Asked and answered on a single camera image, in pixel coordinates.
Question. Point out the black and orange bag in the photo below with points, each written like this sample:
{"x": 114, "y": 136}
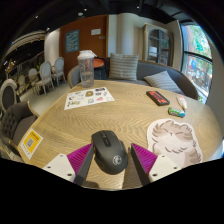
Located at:
{"x": 99, "y": 66}

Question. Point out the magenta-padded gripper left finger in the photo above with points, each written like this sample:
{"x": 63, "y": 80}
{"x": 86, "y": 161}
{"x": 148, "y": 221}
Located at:
{"x": 58, "y": 165}

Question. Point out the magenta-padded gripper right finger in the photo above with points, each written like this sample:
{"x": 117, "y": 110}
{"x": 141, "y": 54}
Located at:
{"x": 163, "y": 165}

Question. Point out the cat-shaped mouse pad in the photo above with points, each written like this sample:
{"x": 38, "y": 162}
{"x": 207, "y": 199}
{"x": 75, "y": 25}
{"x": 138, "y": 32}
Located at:
{"x": 175, "y": 140}

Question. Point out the green and blue pack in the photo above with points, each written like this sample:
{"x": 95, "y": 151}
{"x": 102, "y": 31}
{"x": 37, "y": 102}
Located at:
{"x": 176, "y": 112}

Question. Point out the yellow square sticker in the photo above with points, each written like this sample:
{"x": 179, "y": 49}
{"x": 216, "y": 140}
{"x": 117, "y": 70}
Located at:
{"x": 31, "y": 143}

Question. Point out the glass-door cabinet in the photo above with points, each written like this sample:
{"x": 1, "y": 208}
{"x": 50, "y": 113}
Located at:
{"x": 158, "y": 45}

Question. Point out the large window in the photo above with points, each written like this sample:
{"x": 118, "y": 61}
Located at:
{"x": 196, "y": 60}

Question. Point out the black box with red print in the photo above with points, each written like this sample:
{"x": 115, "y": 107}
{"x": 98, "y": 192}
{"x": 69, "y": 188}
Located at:
{"x": 158, "y": 98}

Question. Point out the striped flat cushion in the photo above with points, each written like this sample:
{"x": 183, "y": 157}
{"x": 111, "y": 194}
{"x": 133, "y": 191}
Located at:
{"x": 162, "y": 81}

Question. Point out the clear shaker bottle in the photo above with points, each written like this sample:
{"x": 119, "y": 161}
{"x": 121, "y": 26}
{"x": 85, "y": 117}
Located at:
{"x": 86, "y": 70}

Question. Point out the white wall sign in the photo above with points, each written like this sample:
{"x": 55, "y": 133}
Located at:
{"x": 95, "y": 32}

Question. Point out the grey curved sofa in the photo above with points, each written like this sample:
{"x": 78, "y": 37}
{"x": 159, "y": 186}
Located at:
{"x": 150, "y": 68}

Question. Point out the dark tufted armchair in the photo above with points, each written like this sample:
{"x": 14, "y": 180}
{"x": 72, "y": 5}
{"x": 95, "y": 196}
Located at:
{"x": 15, "y": 123}

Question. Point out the white tube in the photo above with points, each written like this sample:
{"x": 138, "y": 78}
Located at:
{"x": 182, "y": 101}

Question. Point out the white printed sticker sheet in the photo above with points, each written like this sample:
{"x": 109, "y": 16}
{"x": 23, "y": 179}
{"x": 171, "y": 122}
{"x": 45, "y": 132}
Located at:
{"x": 87, "y": 97}

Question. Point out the blue wall poster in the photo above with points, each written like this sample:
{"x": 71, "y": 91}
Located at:
{"x": 72, "y": 41}

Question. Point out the group of white chairs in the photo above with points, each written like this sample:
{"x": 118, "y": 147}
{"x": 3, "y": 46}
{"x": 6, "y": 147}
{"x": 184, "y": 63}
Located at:
{"x": 45, "y": 75}

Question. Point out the striped square cushion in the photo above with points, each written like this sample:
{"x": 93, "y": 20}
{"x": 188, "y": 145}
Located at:
{"x": 123, "y": 66}

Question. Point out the black computer mouse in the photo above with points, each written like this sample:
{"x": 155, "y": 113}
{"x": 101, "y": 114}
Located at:
{"x": 109, "y": 153}

